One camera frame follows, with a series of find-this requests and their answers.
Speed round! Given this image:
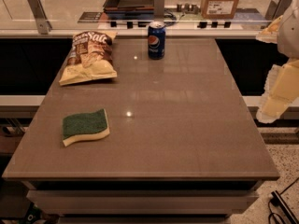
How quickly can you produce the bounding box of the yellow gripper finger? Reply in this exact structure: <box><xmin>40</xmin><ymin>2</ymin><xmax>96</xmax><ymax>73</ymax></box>
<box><xmin>256</xmin><ymin>16</ymin><xmax>283</xmax><ymax>44</ymax></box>
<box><xmin>256</xmin><ymin>59</ymin><xmax>299</xmax><ymax>123</ymax></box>

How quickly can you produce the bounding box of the blue Pepsi can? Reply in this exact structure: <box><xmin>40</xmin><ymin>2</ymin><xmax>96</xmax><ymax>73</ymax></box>
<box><xmin>148</xmin><ymin>21</ymin><xmax>165</xmax><ymax>60</ymax></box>

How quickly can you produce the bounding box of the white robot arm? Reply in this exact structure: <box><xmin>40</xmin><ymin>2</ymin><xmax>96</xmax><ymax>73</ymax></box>
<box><xmin>256</xmin><ymin>0</ymin><xmax>299</xmax><ymax>123</ymax></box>

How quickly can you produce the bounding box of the brown and yellow chip bag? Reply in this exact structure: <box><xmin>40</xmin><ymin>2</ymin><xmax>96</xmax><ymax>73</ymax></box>
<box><xmin>59</xmin><ymin>31</ymin><xmax>117</xmax><ymax>86</ymax></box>

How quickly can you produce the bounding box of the cardboard box with label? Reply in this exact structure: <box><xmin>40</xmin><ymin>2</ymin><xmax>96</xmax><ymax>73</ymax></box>
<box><xmin>200</xmin><ymin>0</ymin><xmax>239</xmax><ymax>19</ymax></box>

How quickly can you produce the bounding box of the black power strip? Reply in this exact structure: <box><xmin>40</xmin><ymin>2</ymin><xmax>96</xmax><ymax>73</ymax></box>
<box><xmin>270</xmin><ymin>190</ymin><xmax>299</xmax><ymax>224</ymax></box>

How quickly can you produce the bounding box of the green and yellow sponge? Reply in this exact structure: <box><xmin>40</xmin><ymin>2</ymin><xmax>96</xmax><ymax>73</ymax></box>
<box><xmin>63</xmin><ymin>109</ymin><xmax>110</xmax><ymax>147</ymax></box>

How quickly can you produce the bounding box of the grey table drawer front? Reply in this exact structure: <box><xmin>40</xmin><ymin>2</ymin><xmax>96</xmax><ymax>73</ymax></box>
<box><xmin>27</xmin><ymin>190</ymin><xmax>258</xmax><ymax>216</ymax></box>

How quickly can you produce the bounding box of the right metal glass bracket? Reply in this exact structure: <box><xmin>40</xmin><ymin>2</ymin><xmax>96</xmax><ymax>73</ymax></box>
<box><xmin>265</xmin><ymin>0</ymin><xmax>292</xmax><ymax>21</ymax></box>

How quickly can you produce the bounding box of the metal glass bracket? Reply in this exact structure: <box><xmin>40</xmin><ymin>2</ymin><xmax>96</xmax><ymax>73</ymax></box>
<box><xmin>154</xmin><ymin>0</ymin><xmax>164</xmax><ymax>21</ymax></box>
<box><xmin>265</xmin><ymin>0</ymin><xmax>292</xmax><ymax>21</ymax></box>
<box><xmin>27</xmin><ymin>0</ymin><xmax>51</xmax><ymax>35</ymax></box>

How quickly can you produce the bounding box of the middle metal glass bracket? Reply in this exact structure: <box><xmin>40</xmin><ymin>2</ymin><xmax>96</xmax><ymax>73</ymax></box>
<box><xmin>154</xmin><ymin>0</ymin><xmax>164</xmax><ymax>21</ymax></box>

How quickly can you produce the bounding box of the black cable on floor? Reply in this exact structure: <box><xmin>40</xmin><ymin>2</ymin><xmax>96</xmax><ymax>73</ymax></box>
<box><xmin>267</xmin><ymin>177</ymin><xmax>299</xmax><ymax>224</ymax></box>

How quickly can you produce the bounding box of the left metal glass bracket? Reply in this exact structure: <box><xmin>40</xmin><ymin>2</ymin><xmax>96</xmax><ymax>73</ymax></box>
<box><xmin>27</xmin><ymin>0</ymin><xmax>51</xmax><ymax>35</ymax></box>

